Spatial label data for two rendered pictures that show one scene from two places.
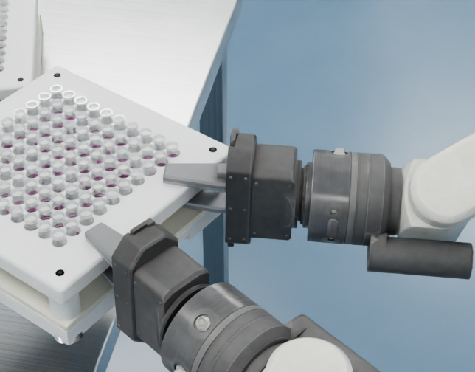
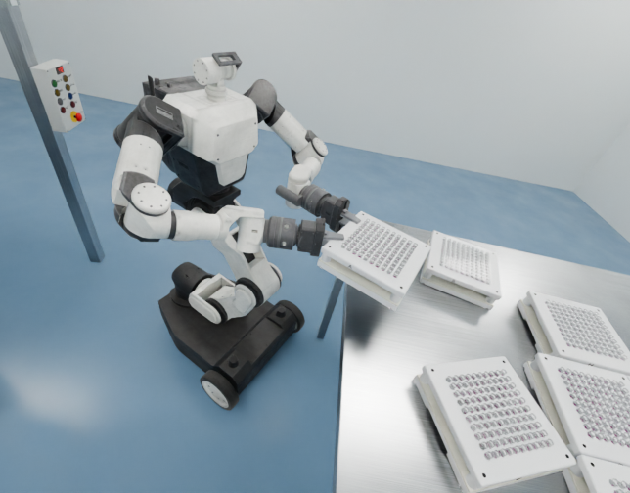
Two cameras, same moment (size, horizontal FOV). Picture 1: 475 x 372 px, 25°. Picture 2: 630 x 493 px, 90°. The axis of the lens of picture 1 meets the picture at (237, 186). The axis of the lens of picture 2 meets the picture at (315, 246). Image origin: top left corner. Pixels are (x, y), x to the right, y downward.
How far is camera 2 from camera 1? 1.46 m
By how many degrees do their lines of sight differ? 98
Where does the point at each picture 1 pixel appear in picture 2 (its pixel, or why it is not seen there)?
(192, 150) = (337, 246)
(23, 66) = (436, 381)
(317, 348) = (296, 176)
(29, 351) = not seen: hidden behind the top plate
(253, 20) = not seen: outside the picture
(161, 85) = (364, 423)
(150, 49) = (382, 468)
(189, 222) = not seen: hidden behind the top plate
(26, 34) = (453, 416)
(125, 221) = (350, 226)
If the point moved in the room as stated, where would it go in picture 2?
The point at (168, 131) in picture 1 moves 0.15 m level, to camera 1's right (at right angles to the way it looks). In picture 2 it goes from (347, 255) to (291, 251)
